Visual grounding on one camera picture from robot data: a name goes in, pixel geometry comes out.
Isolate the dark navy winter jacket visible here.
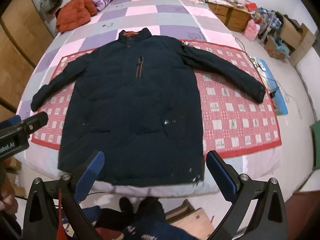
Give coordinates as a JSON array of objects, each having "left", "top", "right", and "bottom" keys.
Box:
[{"left": 31, "top": 28, "right": 266, "bottom": 187}]

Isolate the pink bag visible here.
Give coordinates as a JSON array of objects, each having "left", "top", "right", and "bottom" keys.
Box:
[{"left": 242, "top": 20, "right": 260, "bottom": 41}]

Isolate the white charging cable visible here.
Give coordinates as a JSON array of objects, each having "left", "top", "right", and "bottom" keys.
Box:
[{"left": 235, "top": 37, "right": 303, "bottom": 119}]

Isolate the wooden wardrobe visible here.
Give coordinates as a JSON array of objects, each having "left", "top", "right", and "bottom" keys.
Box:
[{"left": 1, "top": 0, "right": 53, "bottom": 121}]

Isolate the blue checkered cloth pile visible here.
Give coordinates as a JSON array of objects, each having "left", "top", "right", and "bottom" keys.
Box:
[{"left": 251, "top": 7, "right": 282, "bottom": 44}]

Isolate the wooden bedside cabinet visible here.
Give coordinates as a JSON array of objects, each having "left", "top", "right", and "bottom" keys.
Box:
[{"left": 206, "top": 2, "right": 252, "bottom": 32}]

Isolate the cardboard box on floor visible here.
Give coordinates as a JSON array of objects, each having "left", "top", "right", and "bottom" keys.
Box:
[{"left": 165, "top": 199, "right": 215, "bottom": 239}]

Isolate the orange red puffer jacket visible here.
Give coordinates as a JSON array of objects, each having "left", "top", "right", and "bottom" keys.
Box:
[{"left": 56, "top": 0, "right": 98, "bottom": 33}]

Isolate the red white patterned mat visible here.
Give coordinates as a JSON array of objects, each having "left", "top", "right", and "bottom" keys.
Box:
[{"left": 32, "top": 41, "right": 281, "bottom": 154}]

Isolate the red gift bag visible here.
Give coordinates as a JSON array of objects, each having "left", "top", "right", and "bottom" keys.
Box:
[{"left": 245, "top": 0, "right": 258, "bottom": 12}]

